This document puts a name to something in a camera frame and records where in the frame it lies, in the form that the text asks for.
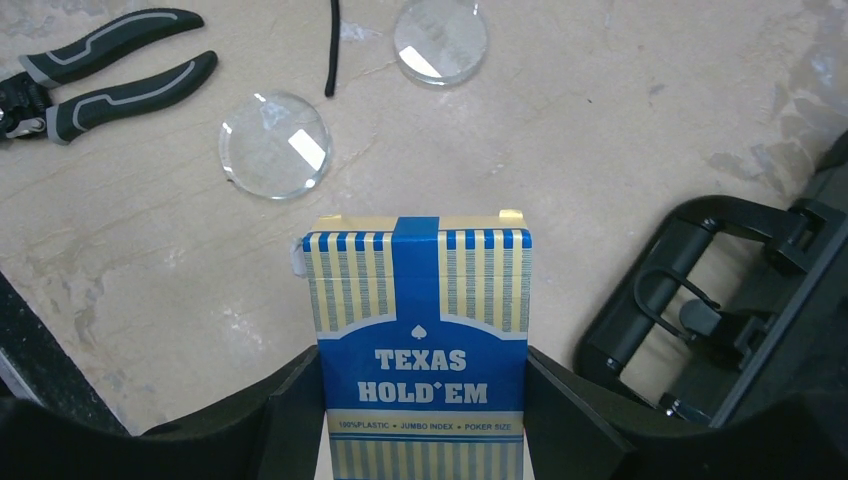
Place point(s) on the blue yellow card deck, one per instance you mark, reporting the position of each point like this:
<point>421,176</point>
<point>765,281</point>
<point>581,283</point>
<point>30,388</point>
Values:
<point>422,330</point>

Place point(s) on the clear round disc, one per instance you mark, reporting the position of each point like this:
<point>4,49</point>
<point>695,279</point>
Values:
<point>276,146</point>

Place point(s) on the black poker set case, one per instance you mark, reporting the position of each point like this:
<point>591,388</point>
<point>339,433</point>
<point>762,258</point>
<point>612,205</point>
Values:
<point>783,331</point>

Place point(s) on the clear dealer button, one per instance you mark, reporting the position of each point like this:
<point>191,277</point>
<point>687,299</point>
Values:
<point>440,43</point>

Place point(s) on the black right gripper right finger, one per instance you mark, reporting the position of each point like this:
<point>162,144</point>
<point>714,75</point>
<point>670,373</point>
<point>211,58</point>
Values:
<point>579,430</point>

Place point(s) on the yellow tape measure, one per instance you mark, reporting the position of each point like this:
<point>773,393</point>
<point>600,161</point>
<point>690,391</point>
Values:
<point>334,46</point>

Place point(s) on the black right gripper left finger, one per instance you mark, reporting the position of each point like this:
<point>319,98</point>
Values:
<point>270,430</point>

